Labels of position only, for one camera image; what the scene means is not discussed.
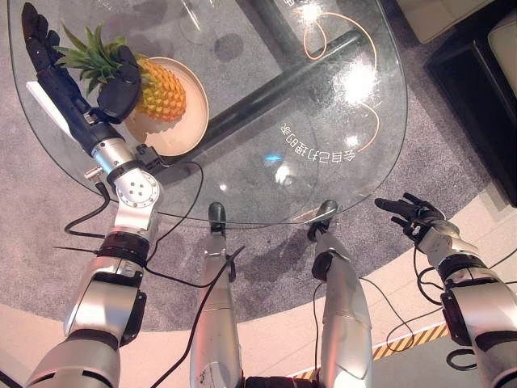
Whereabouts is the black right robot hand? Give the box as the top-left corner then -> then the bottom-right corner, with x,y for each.
374,192 -> 478,264

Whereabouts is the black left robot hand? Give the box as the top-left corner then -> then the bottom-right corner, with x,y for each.
20,2 -> 143,154

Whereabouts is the yellow pineapple with green crown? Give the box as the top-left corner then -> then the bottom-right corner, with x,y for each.
54,23 -> 187,122

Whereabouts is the round beige plate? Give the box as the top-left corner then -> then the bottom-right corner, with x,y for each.
120,56 -> 210,158

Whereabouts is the dark right robot foot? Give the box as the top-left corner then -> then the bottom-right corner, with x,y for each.
307,199 -> 338,240

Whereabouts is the dark robot foot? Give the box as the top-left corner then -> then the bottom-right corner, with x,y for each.
208,201 -> 228,234
307,199 -> 338,240

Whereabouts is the black low cabinet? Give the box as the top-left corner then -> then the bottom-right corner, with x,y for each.
422,39 -> 517,203

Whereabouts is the silver right robot leg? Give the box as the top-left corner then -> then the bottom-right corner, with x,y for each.
310,230 -> 375,388

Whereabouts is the silver robot leg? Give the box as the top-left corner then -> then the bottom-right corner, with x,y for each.
189,230 -> 244,388
310,230 -> 375,388

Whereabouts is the round grey rug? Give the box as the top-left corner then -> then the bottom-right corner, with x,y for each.
0,0 -> 492,333

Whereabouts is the black table base beam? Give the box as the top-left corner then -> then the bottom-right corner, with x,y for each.
153,0 -> 364,179

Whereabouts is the dark left robot foot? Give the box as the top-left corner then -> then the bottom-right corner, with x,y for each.
208,201 -> 228,234

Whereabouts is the cream sofa cushion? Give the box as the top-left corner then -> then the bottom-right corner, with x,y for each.
394,0 -> 517,45

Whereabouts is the silver left robot leg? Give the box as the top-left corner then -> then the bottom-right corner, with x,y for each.
189,230 -> 244,388

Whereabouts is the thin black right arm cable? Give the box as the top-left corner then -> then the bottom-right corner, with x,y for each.
412,242 -> 450,306

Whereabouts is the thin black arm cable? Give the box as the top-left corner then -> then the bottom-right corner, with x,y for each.
143,160 -> 227,289
412,242 -> 450,306

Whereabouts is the thick black wrist cable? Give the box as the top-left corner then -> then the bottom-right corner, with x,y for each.
64,181 -> 111,240

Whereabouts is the black cable loop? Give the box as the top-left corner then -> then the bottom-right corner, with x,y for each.
445,348 -> 478,370

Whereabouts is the thin orange cord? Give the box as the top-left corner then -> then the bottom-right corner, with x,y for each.
302,11 -> 381,151

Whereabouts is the black leg cable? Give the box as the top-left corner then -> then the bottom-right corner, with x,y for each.
151,244 -> 246,388

